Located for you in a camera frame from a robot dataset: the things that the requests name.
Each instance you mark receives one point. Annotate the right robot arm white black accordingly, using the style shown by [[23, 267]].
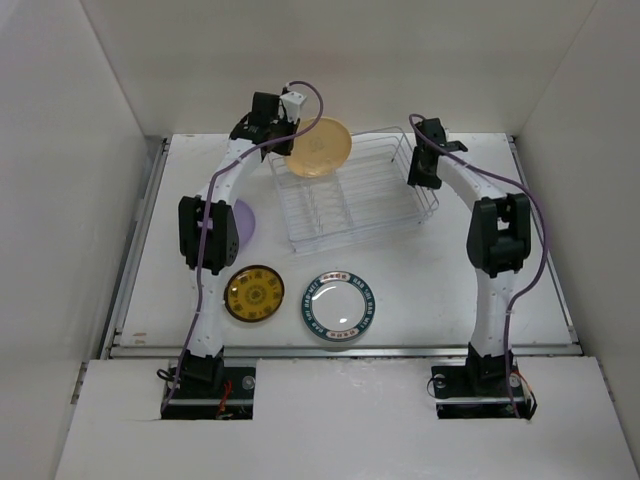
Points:
[[498, 243]]

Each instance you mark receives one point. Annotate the purple plastic plate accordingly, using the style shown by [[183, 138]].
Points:
[[245, 222]]

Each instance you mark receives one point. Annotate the metal rail front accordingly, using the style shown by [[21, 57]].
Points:
[[568, 350]]

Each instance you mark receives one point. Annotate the white wire dish rack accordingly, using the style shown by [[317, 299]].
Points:
[[365, 199]]

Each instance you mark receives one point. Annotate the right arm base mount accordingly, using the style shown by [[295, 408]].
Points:
[[458, 397]]

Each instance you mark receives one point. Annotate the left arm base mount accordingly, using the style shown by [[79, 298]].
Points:
[[208, 389]]

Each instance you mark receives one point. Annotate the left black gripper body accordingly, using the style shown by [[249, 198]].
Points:
[[283, 128]]

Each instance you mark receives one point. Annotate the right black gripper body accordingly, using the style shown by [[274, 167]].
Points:
[[423, 177]]

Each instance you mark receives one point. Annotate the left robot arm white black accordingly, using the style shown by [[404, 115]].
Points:
[[208, 234]]

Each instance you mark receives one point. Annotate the tan plastic plate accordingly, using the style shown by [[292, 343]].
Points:
[[321, 151]]

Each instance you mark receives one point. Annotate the green rim white plate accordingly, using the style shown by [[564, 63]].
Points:
[[338, 307]]

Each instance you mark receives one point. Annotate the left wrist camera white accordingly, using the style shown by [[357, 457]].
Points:
[[292, 103]]

